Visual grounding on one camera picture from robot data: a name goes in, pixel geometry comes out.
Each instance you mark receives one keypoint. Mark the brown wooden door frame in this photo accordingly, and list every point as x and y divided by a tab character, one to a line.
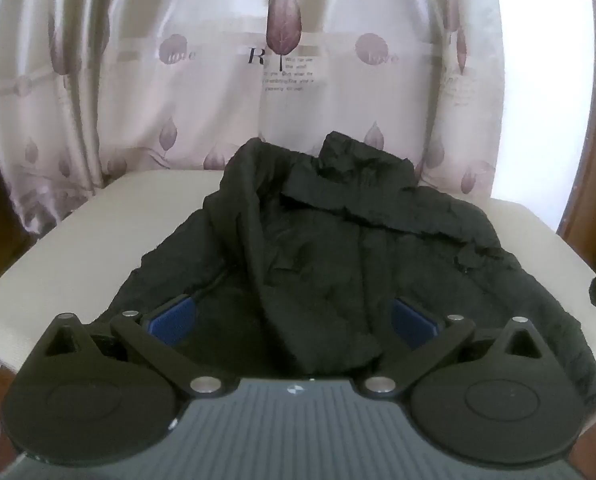
593	180

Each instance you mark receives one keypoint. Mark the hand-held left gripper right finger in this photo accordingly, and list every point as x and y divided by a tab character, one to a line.
410	321

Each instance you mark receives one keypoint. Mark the leaf print curtain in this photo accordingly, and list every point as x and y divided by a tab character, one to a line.
218	60

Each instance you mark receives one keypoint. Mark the black jacket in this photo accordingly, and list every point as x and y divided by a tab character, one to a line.
338	240

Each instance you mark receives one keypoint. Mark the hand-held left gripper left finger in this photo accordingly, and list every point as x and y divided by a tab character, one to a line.
174	321

